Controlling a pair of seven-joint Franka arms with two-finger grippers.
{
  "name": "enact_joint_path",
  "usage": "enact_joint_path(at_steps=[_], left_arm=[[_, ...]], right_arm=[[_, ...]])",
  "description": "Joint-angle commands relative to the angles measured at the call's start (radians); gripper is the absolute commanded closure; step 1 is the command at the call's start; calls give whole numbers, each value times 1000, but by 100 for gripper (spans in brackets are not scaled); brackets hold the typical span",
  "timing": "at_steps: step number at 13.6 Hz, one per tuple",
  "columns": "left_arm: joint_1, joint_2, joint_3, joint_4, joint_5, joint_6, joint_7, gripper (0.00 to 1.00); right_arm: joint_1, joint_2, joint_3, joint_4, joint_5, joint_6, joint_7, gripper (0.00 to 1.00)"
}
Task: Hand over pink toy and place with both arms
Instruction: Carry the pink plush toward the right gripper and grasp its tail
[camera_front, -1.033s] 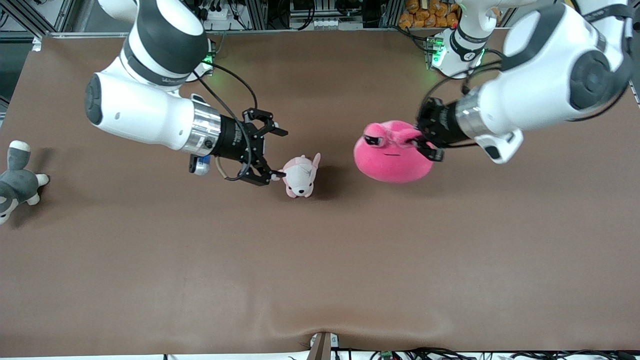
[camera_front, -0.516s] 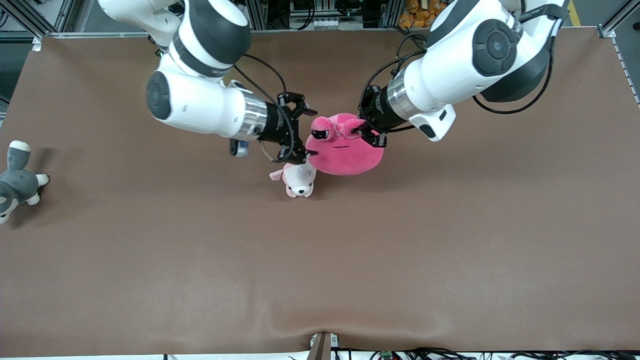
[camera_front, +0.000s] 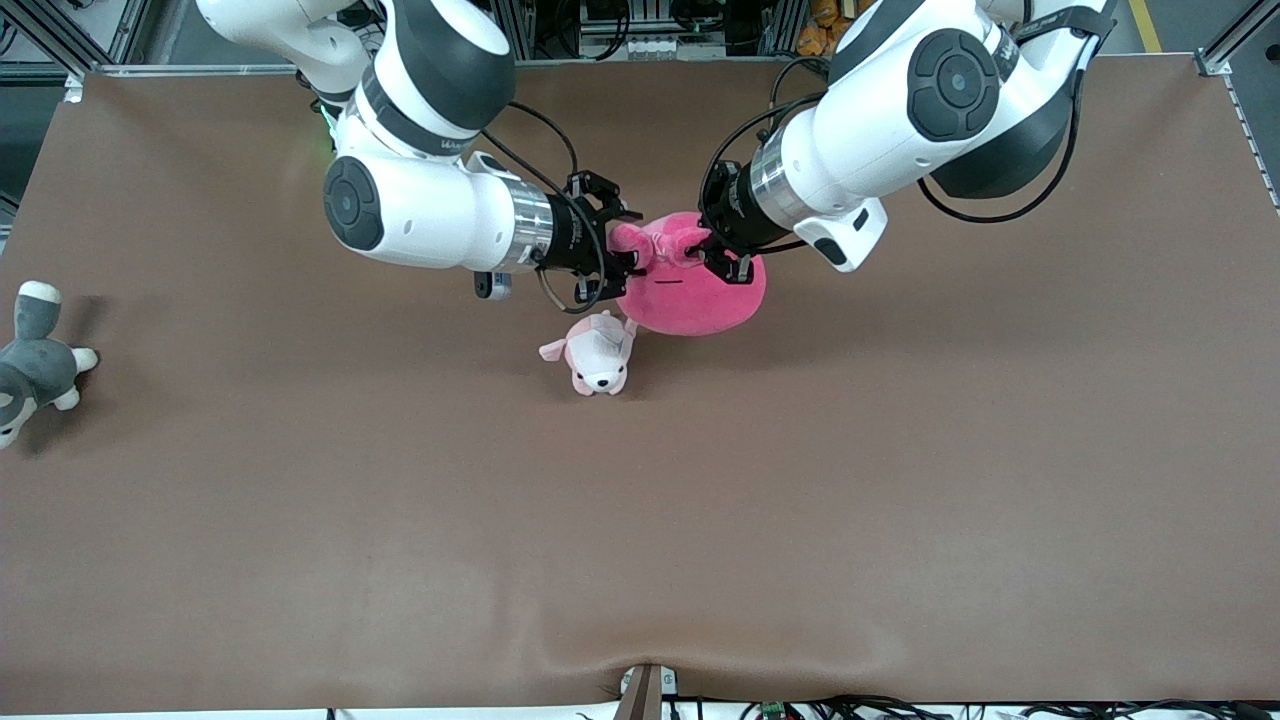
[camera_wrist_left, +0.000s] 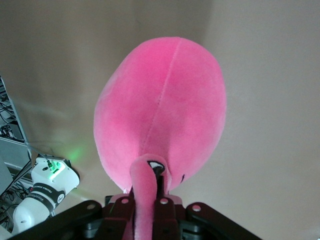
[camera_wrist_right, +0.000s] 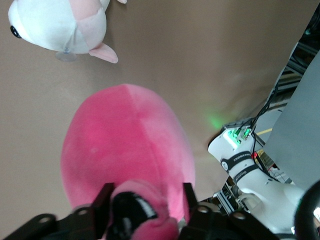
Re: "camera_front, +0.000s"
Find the aluminium frame strut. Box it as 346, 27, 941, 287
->
0, 0, 106, 101
1195, 0, 1280, 79

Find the metal table clamp bracket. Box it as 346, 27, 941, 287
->
612, 663, 679, 720

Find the aluminium table edge rail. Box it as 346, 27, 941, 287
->
0, 55, 1231, 81

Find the brown table cover sheet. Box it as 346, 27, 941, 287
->
0, 55, 1280, 713

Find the pink white plush dog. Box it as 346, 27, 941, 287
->
539, 312, 638, 397

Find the grey white plush husky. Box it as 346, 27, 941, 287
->
0, 280, 99, 449

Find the orange stuffed toys pile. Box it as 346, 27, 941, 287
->
795, 0, 873, 58

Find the pink round plush toy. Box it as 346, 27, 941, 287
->
608, 212, 768, 337

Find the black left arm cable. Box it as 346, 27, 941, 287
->
918, 30, 1091, 224

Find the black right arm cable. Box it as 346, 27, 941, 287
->
480, 100, 609, 317

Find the white connector strip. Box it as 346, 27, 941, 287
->
578, 30, 691, 59

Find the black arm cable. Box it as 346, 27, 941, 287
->
480, 100, 609, 317
918, 30, 1091, 224

